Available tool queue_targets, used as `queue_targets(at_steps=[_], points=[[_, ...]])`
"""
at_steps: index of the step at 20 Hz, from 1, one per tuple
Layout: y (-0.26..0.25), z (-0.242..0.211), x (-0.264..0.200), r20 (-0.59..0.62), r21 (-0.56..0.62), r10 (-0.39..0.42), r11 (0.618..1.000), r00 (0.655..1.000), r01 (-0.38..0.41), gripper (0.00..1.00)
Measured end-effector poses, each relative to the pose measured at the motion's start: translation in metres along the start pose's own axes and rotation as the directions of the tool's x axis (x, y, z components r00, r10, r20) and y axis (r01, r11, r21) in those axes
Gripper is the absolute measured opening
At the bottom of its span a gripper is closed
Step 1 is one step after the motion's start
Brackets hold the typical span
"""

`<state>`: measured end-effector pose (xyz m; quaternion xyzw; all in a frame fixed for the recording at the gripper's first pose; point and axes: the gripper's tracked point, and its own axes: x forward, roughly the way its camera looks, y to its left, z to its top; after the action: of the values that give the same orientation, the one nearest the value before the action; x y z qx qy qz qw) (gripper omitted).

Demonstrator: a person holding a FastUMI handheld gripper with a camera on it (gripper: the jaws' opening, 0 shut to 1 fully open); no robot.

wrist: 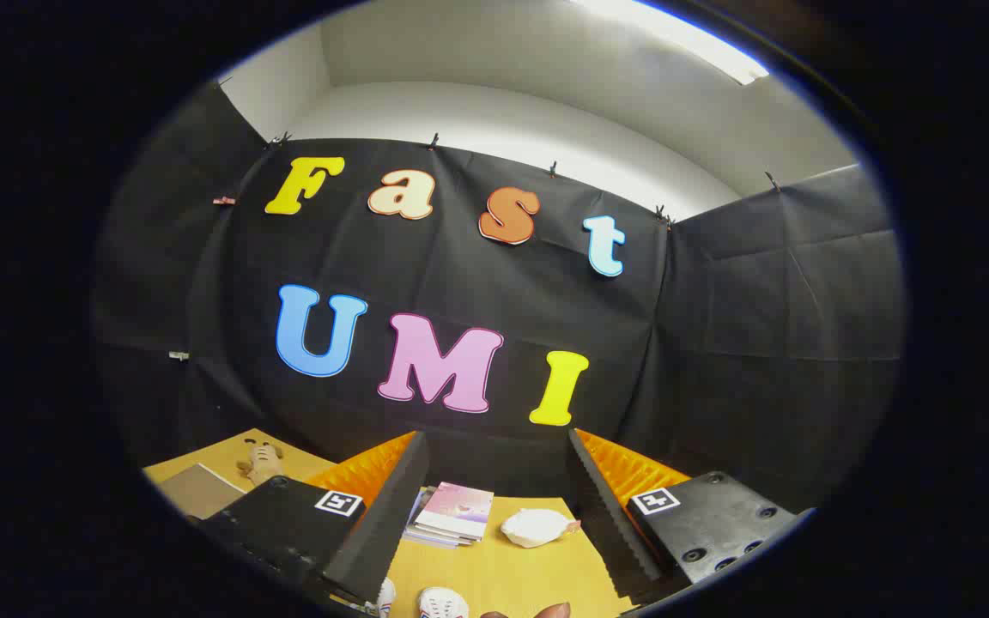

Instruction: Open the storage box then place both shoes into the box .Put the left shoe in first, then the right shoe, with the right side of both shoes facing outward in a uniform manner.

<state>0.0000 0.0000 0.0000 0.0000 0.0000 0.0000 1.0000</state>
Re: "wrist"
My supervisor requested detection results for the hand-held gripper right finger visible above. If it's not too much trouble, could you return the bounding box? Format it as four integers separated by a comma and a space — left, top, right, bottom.
567, 427, 817, 603

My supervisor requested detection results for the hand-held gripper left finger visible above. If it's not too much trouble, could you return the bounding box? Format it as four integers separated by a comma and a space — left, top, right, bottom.
203, 432, 432, 606

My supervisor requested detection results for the cream fabric storage box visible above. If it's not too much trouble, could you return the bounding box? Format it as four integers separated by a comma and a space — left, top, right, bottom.
157, 463, 248, 521

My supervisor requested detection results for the white plush toy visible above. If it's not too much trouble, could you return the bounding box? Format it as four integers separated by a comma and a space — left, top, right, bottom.
501, 507, 582, 549

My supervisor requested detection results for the pink cover book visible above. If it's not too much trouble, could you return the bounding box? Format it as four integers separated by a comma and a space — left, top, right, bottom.
414, 482, 495, 542

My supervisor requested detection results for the beige striped plush toy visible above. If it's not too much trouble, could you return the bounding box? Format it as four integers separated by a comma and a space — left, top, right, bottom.
236, 441, 287, 487

